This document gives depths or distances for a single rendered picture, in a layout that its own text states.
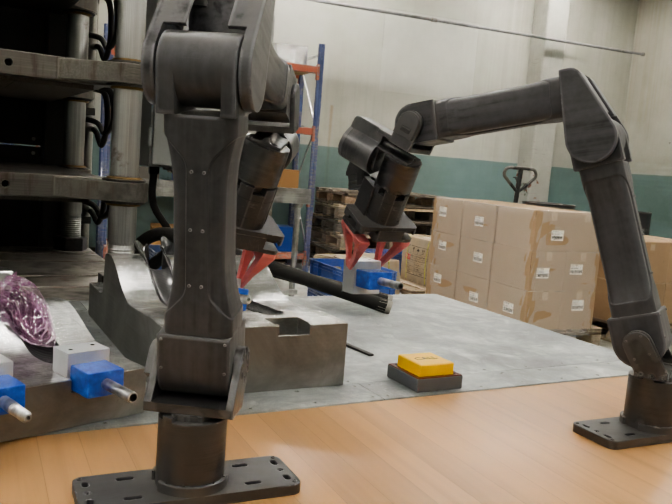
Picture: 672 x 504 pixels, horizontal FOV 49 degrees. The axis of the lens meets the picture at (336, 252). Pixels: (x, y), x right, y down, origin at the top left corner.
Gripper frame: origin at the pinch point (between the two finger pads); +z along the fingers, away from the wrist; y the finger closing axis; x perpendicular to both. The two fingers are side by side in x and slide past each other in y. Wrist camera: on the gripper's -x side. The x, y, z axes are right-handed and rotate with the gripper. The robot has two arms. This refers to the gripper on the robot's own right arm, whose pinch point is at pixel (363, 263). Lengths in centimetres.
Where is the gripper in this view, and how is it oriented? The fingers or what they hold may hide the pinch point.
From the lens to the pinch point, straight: 118.9
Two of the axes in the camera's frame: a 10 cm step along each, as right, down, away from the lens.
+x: 4.0, 5.8, -7.1
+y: -8.7, 0.0, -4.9
